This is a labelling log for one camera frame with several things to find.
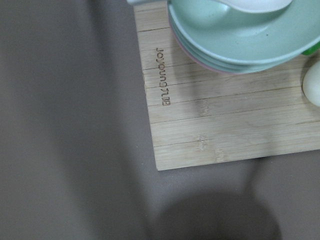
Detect bamboo cutting board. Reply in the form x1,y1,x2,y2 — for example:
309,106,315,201
134,2,320,171

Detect stacked green bowls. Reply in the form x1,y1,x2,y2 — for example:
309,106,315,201
167,0,320,74

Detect white ceramic spoon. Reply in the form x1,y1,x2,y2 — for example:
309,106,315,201
127,0,292,14

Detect green lime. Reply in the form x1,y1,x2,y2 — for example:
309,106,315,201
301,42,320,56

